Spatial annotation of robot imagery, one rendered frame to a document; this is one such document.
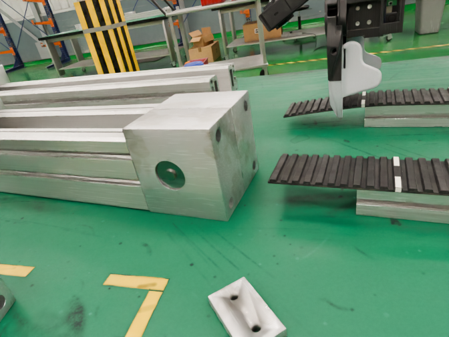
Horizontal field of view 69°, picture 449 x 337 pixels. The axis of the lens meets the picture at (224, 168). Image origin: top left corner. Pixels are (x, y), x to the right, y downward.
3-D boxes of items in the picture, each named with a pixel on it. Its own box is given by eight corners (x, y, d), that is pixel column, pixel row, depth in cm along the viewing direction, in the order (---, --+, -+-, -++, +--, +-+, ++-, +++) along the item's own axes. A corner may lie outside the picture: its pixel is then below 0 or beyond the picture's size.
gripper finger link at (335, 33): (340, 81, 37) (342, -3, 35) (326, 82, 38) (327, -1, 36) (343, 79, 42) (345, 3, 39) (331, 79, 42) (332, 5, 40)
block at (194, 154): (264, 158, 40) (255, 83, 36) (228, 222, 30) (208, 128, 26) (200, 156, 44) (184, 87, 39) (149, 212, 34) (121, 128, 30)
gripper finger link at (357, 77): (379, 120, 38) (384, 37, 36) (327, 121, 41) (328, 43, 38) (379, 116, 41) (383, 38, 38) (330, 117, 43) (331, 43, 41)
